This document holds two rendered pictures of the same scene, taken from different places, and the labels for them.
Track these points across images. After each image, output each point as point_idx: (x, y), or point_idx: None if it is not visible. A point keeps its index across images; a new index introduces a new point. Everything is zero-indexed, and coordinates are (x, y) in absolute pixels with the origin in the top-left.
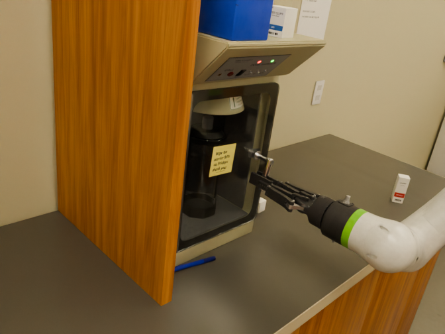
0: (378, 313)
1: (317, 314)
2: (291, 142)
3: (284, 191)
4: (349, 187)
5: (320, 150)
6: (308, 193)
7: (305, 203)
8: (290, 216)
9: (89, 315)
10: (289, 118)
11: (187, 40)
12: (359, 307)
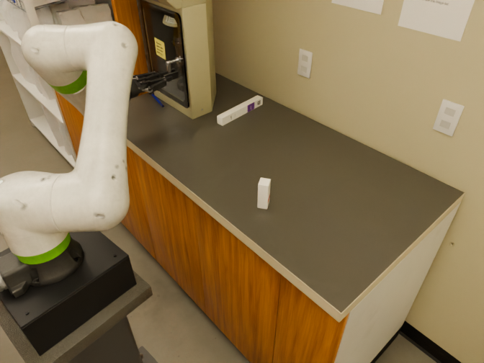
0: (216, 269)
1: (141, 160)
2: (397, 157)
3: (149, 75)
4: (281, 176)
5: (382, 172)
6: (145, 82)
7: (134, 80)
8: (215, 135)
9: None
10: (392, 124)
11: None
12: (183, 217)
